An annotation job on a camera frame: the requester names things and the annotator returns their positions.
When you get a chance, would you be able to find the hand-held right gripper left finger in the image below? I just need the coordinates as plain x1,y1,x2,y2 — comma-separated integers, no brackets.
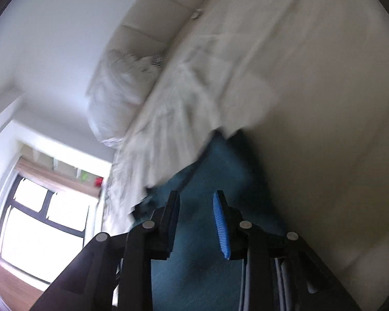
29,190,181,311

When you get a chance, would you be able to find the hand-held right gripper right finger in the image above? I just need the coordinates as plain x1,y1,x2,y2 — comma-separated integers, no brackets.
213,190,360,311

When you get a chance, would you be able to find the dark green sweater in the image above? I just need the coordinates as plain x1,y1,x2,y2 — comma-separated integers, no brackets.
130,129,287,311

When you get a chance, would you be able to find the black framed window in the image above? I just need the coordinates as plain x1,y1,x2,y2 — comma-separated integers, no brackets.
0,168,98,286

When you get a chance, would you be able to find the white pillow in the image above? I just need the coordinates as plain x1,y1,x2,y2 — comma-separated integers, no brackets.
86,49,164,148

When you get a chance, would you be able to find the beige bed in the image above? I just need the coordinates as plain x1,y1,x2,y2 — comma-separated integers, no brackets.
102,0,389,311

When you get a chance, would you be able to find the beige padded headboard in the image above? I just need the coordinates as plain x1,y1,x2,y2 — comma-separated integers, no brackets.
112,0,247,59

